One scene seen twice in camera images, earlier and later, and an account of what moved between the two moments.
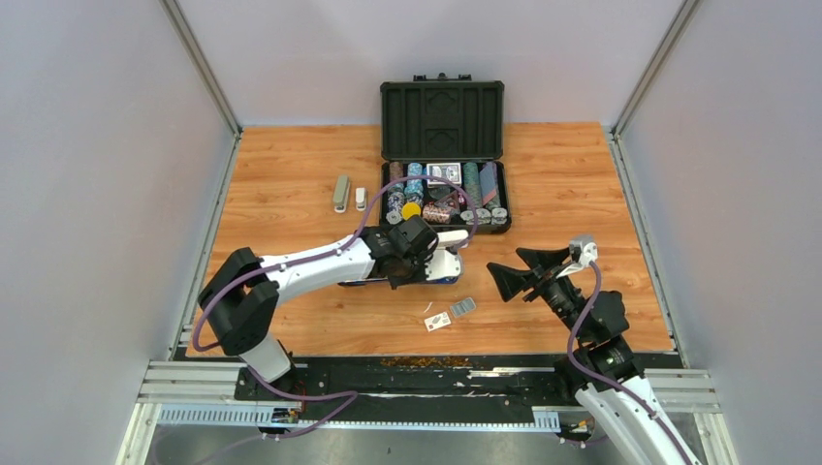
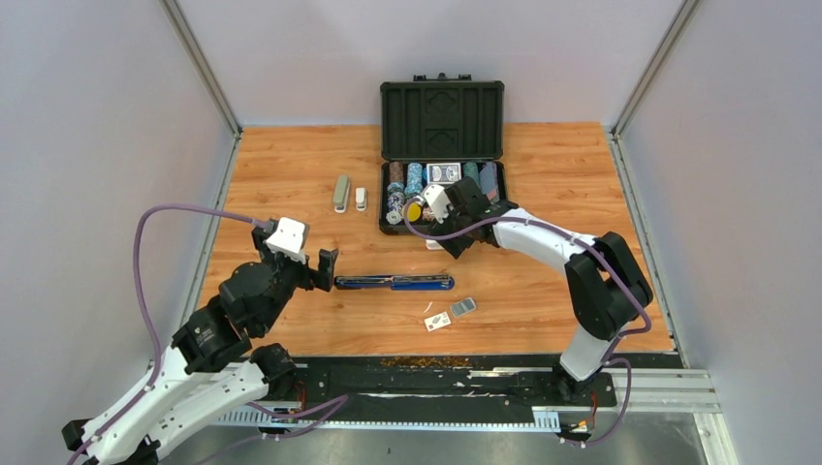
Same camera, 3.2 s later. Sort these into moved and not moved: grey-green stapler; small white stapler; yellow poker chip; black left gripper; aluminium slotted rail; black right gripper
Moved: black left gripper; black right gripper
Not moved: grey-green stapler; yellow poker chip; aluminium slotted rail; small white stapler
